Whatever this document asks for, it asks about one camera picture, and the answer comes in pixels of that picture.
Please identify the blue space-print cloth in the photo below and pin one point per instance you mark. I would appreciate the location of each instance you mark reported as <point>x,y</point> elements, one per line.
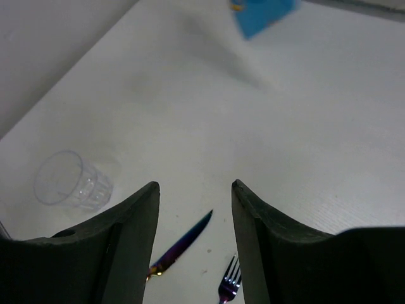
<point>254,16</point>

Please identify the iridescent fork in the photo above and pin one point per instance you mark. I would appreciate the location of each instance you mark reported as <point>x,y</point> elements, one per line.
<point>230,282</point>

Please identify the iridescent knife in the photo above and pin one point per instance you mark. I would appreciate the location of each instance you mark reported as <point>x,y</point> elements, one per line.
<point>162,264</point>

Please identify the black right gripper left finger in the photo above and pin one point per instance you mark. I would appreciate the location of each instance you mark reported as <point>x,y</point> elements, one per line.
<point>102,260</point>

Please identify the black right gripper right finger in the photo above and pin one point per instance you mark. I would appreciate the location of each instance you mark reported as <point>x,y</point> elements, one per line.
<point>285,261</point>

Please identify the clear plastic cup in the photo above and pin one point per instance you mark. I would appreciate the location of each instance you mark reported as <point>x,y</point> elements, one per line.
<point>66,179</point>

